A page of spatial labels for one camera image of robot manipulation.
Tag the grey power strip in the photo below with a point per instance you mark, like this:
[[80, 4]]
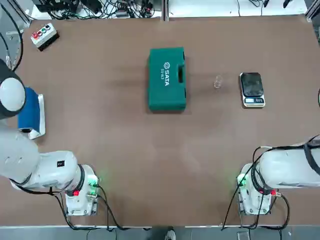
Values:
[[123, 13]]

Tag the white button control box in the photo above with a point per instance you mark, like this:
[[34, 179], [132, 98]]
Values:
[[42, 36]]

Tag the white cloth stand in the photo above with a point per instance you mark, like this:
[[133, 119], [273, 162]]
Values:
[[41, 117]]

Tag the aluminium frame post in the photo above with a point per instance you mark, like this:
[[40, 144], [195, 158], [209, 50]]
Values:
[[165, 10]]

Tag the person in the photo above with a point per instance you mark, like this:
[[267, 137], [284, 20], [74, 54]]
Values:
[[170, 234]]

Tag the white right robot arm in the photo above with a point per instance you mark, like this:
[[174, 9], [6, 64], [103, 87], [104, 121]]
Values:
[[282, 165]]

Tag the blue cloth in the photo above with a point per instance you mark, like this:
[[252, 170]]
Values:
[[28, 112]]

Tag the green plastic toolbox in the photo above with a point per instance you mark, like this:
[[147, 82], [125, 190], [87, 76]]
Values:
[[165, 80]]

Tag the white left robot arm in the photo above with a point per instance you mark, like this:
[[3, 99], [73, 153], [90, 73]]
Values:
[[22, 160]]

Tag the black digital kitchen scale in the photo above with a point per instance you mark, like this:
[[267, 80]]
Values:
[[251, 85]]

